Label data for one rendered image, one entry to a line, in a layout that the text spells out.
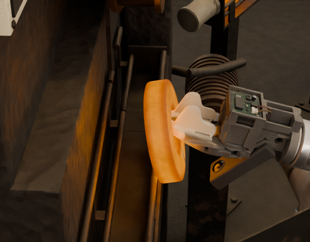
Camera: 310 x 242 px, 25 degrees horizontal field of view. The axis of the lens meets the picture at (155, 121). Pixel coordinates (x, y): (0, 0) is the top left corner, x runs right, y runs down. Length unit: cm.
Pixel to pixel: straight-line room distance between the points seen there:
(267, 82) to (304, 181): 148
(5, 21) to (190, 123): 42
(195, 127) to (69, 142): 25
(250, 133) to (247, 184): 112
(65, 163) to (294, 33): 222
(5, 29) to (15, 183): 20
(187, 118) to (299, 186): 25
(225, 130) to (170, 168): 10
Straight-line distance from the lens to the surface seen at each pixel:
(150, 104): 100
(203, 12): 158
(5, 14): 69
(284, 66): 274
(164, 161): 100
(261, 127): 102
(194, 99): 105
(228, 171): 109
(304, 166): 108
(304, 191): 116
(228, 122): 101
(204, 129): 104
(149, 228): 99
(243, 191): 212
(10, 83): 78
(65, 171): 82
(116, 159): 111
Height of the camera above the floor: 139
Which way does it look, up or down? 35 degrees down
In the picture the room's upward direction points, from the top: straight up
